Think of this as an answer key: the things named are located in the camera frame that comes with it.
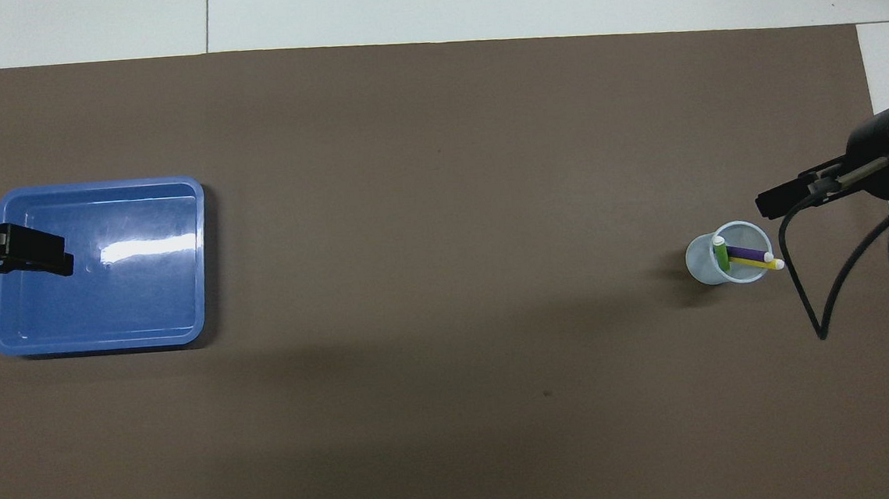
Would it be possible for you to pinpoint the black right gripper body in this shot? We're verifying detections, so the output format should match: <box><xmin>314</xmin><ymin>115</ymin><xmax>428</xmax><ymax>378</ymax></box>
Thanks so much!
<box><xmin>841</xmin><ymin>106</ymin><xmax>889</xmax><ymax>205</ymax></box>

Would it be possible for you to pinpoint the purple marker pen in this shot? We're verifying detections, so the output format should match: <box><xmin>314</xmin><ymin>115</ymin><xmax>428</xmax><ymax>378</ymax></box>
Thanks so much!
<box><xmin>726</xmin><ymin>242</ymin><xmax>776</xmax><ymax>265</ymax></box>

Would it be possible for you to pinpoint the yellow marker pen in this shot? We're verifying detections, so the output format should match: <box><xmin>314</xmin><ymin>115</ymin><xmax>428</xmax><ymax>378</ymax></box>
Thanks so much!
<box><xmin>728</xmin><ymin>253</ymin><xmax>786</xmax><ymax>275</ymax></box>

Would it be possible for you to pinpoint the clear plastic cup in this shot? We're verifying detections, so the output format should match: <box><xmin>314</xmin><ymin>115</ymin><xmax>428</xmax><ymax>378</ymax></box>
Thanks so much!
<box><xmin>683</xmin><ymin>218</ymin><xmax>775</xmax><ymax>289</ymax></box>

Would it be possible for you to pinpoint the blue plastic tray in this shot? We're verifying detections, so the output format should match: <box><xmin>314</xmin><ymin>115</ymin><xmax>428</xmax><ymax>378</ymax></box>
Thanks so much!
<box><xmin>0</xmin><ymin>174</ymin><xmax>215</xmax><ymax>360</ymax></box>

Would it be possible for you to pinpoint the brown table mat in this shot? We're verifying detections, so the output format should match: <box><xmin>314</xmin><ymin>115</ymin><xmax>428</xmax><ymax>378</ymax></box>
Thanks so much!
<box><xmin>0</xmin><ymin>5</ymin><xmax>889</xmax><ymax>499</ymax></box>

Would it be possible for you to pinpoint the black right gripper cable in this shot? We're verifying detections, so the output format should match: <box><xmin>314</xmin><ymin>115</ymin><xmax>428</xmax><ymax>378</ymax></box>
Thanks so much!
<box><xmin>773</xmin><ymin>156</ymin><xmax>889</xmax><ymax>344</ymax></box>

